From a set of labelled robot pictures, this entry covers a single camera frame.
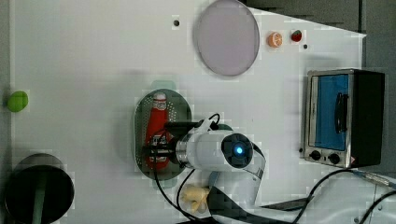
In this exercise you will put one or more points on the round grey plate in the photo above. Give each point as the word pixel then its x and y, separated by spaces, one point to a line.
pixel 227 37

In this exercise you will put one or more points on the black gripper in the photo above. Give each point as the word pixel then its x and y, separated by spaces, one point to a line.
pixel 178 130

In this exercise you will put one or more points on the red strawberry toy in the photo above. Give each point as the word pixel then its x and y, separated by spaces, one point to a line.
pixel 296 36

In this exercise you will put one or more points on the black metal pot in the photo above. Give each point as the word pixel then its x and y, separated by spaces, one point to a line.
pixel 20 191

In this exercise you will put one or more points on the silver toaster oven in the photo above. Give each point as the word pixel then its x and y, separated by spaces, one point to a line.
pixel 344 117

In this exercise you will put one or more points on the green oval strainer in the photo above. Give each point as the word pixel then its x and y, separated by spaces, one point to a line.
pixel 178 110

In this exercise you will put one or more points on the yellow banana toy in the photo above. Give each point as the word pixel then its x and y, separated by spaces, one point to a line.
pixel 195 198

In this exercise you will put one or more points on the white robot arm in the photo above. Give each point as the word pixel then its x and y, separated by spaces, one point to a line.
pixel 238 165

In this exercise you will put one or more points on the red ketchup bottle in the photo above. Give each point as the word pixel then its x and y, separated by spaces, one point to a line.
pixel 156 135

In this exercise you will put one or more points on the green lime toy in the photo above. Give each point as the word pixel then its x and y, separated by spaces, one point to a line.
pixel 17 101

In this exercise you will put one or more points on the green utensil handle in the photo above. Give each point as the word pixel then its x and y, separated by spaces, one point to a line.
pixel 40 192

